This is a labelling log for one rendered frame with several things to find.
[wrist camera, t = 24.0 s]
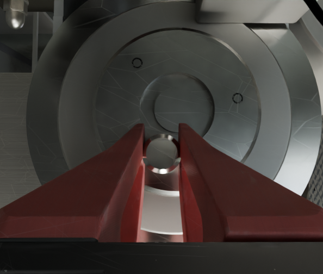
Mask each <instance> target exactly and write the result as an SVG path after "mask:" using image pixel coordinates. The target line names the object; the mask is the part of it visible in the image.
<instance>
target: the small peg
mask: <svg viewBox="0 0 323 274"><path fill-rule="evenodd" d="M142 159H143V161H144V164H145V165H146V166H147V167H148V169H150V170H151V171H153V172H155V173H168V172H171V171H172V170H174V169H175V168H176V167H177V166H178V164H179V162H180V160H181V157H180V145H179V143H178V142H177V140H176V139H175V138H173V137H172V136H170V135H167V134H157V135H154V136H152V137H150V138H149V139H148V140H147V141H146V142H145V144H144V146H143V158H142Z"/></svg>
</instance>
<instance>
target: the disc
mask: <svg viewBox="0 0 323 274"><path fill-rule="evenodd" d="M162 1H186V2H194V3H196V0H88V1H86V2H85V3H84V4H82V5H81V6H80V7H79V8H78V9H76V10H75V11H74V12H73V13H72V14H71V15H70V16H69V17H68V18H67V19H66V20H65V21H64V22H63V23H62V24H61V26H60V27H59V28H58V29H57V31H56V32H55V33H54V34H53V36H52V37H51V39H50V40H49V42H48V44H47V45H46V47H45V49H44V51H43V53H42V55H41V57H40V59H39V61H38V63H37V66H36V68H35V71H34V74H33V77H32V81H31V84H30V88H29V93H28V100H27V111H26V129H27V140H28V146H29V151H30V156H31V159H32V162H33V165H34V168H35V172H36V174H37V176H38V179H39V181H40V183H41V185H44V184H46V183H47V182H49V181H51V180H53V179H55V178H56V177H58V176H60V175H62V174H63V173H65V172H67V171H69V167H68V165H67V163H66V161H65V158H64V155H63V152H62V150H61V145H60V141H59V135H58V126H57V107H58V98H59V93H60V88H61V85H62V82H63V79H64V76H65V73H66V71H67V69H68V67H69V65H70V63H71V61H72V59H73V57H74V56H75V54H76V53H77V51H78V50H79V49H80V47H81V46H82V44H83V43H84V42H85V41H86V40H87V39H88V37H89V36H90V35H91V34H92V33H94V32H95V31H96V30H97V29H98V28H99V27H100V26H102V25H103V24H105V23H106V22H107V21H109V20H110V19H112V18H113V17H115V16H117V15H119V14H121V13H123V12H125V11H127V10H129V9H132V8H135V7H138V6H140V5H144V4H149V3H154V2H162ZM244 24H246V25H247V26H248V27H249V28H250V29H252V30H253V31H254V32H255V33H256V34H257V35H258V36H259V37H260V38H261V39H262V40H263V41H264V43H265V44H266V45H267V46H268V48H269V49H270V51H271V52H272V53H273V55H274V56H275V58H276V60H277V61H278V63H279V65H280V67H281V69H282V71H283V74H284V76H285V79H286V82H287V85H288V89H289V93H290V99H291V107H292V129H291V137H290V143H289V147H288V151H287V154H286V156H285V160H284V162H283V165H282V167H281V169H280V171H279V173H278V175H277V176H276V178H275V180H274V181H275V182H277V183H278V184H280V185H282V186H284V187H286V188H287V189H289V190H291V191H293V192H295V193H297V194H298V195H300V196H301V195H302V193H303V192H304V190H305V188H306V186H307V184H308V182H309V179H310V177H311V175H312V172H313V169H314V166H315V163H316V159H317V156H318V152H319V147H320V140H321V127H322V114H321V102H320V95H319V90H318V85H317V83H316V79H315V75H314V72H313V69H312V67H311V65H310V62H309V60H308V58H307V56H306V54H305V52H304V50H303V48H302V47H301V45H300V43H299V42H298V40H297V38H296V37H295V35H294V34H293V33H292V32H291V30H290V29H289V28H288V27H287V25H286V24H285V23H244ZM140 242H183V235H182V234H159V233H154V232H148V231H145V230H142V229H141V231H140Z"/></svg>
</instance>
